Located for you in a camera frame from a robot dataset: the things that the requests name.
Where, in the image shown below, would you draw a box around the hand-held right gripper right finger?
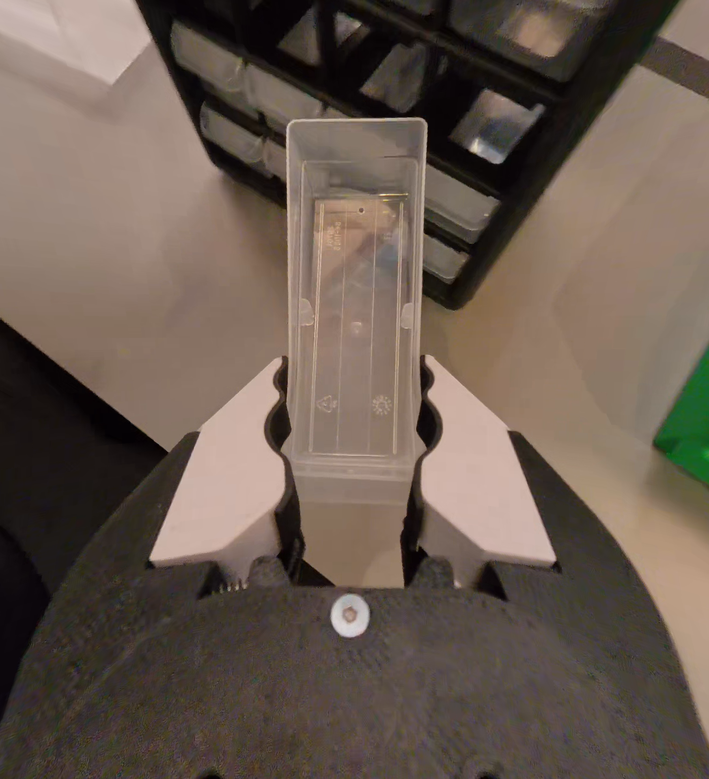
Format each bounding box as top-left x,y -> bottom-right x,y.
402,355 -> 557,588

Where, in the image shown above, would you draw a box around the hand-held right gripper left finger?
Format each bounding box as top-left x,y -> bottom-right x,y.
149,356 -> 303,578

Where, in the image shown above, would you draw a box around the small clear plastic drawer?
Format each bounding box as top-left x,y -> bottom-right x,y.
284,117 -> 429,507

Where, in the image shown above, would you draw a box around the rows of clear cabinet drawers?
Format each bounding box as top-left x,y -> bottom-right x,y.
168,0 -> 612,284

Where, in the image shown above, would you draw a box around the black drawer cabinet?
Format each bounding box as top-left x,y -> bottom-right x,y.
134,0 -> 679,311

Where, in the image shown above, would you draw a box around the green plastic bin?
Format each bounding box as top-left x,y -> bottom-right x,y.
653,307 -> 709,511

